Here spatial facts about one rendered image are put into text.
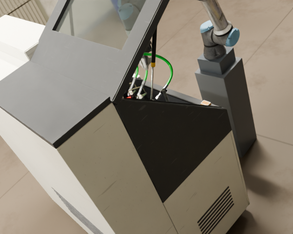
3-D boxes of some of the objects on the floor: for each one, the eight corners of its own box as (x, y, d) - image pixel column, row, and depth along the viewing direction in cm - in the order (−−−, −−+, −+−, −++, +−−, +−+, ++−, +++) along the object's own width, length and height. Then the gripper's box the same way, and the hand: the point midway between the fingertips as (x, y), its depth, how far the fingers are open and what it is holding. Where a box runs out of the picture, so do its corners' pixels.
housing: (198, 275, 231) (109, 95, 139) (169, 312, 221) (51, 144, 128) (80, 181, 328) (-19, 38, 235) (55, 204, 317) (-59, 63, 224)
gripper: (148, 30, 182) (160, 65, 195) (136, 28, 188) (149, 61, 201) (136, 40, 179) (149, 74, 192) (124, 36, 185) (138, 70, 198)
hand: (145, 68), depth 195 cm, fingers closed
